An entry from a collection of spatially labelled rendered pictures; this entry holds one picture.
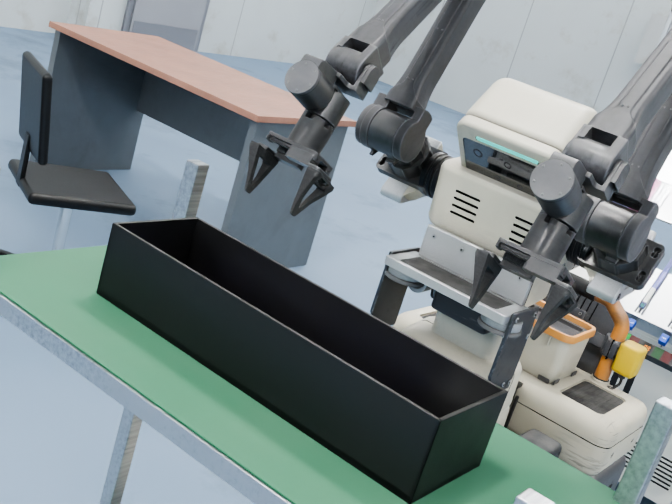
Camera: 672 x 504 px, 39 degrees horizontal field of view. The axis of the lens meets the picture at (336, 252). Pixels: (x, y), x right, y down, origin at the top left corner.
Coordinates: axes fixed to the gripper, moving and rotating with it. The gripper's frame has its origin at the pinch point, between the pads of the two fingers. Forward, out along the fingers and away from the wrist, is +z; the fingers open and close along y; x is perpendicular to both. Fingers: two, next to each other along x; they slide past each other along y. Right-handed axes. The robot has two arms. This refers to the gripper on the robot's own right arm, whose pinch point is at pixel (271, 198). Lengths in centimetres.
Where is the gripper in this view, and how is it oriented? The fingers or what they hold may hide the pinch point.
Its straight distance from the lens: 149.9
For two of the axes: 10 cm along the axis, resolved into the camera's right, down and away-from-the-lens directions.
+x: 3.9, 3.3, 8.6
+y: 7.7, 4.0, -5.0
